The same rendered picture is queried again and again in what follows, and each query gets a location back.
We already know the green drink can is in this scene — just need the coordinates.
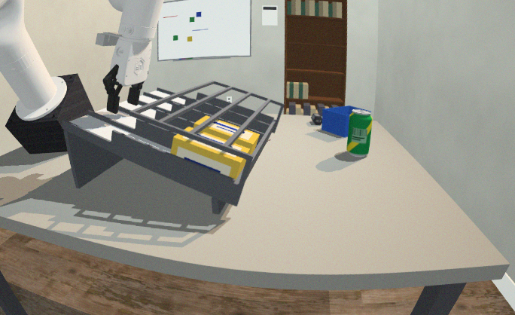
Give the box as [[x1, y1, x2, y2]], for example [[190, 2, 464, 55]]
[[346, 109, 373, 157]]

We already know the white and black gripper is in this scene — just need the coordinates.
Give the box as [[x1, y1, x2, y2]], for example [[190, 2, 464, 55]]
[[103, 37, 151, 114]]

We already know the yellow butter carton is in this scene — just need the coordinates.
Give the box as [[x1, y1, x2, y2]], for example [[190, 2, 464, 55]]
[[170, 131, 250, 179], [194, 116, 260, 154]]

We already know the blue open bin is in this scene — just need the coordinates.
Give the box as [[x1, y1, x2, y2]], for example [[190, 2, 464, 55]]
[[322, 106, 360, 137]]

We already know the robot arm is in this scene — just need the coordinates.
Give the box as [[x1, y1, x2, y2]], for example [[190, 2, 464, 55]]
[[0, 0, 164, 121]]

